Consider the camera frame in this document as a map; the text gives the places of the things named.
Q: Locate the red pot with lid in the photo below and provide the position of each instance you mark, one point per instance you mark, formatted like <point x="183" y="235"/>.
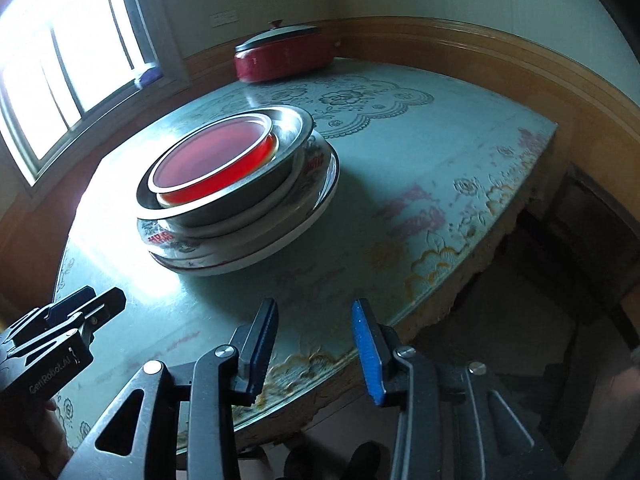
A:
<point x="281" y="52"/>

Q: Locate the left hand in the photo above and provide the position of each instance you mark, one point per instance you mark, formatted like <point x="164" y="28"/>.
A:
<point x="33" y="443"/>

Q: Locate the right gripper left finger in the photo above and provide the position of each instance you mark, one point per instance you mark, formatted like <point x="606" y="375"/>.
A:
<point x="136" y="436"/>

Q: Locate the red plastic bowl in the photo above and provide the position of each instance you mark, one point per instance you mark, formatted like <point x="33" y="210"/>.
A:
<point x="212" y="158"/>

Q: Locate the red character pattern plate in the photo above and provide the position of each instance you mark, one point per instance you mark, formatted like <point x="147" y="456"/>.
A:
<point x="163" y="242"/>

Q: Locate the stainless steel bowl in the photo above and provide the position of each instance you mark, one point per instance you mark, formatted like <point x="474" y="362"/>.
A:
<point x="292" y="126"/>

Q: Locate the purple floral rim plate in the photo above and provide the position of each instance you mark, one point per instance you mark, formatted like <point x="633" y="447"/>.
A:
<point x="304" y="205"/>

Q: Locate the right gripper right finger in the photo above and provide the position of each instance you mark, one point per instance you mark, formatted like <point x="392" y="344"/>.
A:
<point x="461" y="408"/>

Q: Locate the wall power socket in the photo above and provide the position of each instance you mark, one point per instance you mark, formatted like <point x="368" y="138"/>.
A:
<point x="224" y="18"/>

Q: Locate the window with frame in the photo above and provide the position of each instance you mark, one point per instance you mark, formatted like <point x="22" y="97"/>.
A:
<point x="67" y="74"/>

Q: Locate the blue white box on sill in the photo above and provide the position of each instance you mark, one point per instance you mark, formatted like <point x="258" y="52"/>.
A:
<point x="149" y="73"/>

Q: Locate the white rose pattern plate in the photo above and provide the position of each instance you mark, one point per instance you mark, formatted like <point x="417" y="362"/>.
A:
<point x="256" y="210"/>

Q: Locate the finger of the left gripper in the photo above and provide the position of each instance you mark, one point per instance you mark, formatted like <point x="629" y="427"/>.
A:
<point x="39" y="320"/>
<point x="94" y="314"/>

